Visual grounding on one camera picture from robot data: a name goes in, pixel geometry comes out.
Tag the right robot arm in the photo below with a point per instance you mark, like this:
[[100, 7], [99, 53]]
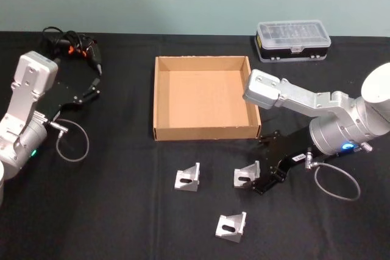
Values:
[[338, 120]]

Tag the shallow brown cardboard tray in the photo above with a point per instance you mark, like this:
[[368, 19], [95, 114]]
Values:
[[204, 98]]

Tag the silver metal angle bracket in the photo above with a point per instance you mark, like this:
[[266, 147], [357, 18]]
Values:
[[242, 171], [190, 177], [236, 225]]

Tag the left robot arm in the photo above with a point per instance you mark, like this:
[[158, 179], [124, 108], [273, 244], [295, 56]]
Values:
[[26, 95]]

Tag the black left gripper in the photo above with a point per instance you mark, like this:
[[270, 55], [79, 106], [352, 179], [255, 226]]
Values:
[[67, 94]]

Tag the clear plastic case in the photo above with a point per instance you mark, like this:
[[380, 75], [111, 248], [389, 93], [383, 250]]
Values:
[[292, 39]]

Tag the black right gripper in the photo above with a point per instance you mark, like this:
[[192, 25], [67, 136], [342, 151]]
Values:
[[289, 148]]

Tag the black table cloth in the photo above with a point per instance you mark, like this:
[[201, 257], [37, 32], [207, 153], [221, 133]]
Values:
[[122, 211]]

